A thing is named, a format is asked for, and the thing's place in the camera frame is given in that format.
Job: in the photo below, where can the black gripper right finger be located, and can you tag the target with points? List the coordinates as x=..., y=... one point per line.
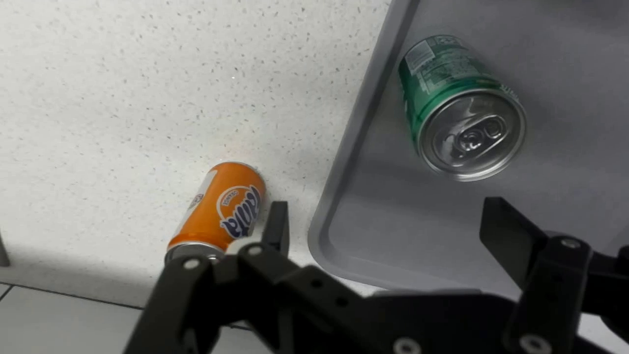
x=557, y=296

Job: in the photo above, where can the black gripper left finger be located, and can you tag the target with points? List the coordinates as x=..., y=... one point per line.
x=262, y=302

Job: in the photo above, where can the orange soda can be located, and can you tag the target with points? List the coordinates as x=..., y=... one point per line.
x=223, y=207

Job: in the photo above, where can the green soda can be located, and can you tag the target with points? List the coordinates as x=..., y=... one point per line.
x=459, y=99

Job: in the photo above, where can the grey plastic tray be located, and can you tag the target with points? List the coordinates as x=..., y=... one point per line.
x=557, y=66

